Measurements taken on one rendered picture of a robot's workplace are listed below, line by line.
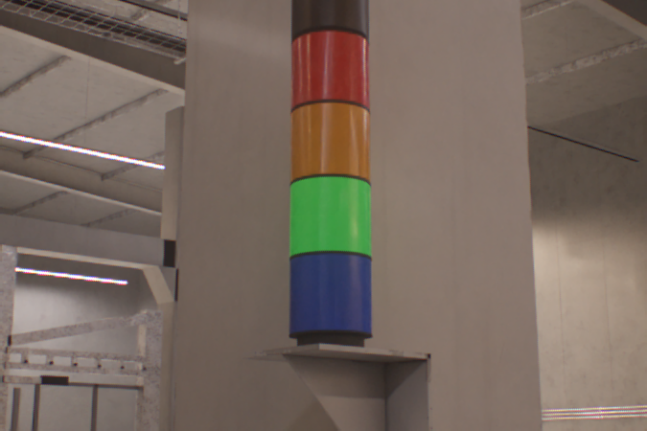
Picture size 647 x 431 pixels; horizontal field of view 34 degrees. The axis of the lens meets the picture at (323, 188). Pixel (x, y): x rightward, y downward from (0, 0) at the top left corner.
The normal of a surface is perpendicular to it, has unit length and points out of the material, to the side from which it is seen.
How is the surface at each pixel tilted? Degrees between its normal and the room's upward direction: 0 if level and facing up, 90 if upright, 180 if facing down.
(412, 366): 90
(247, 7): 90
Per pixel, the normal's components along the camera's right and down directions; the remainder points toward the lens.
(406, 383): -0.76, -0.16
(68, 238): 0.65, -0.18
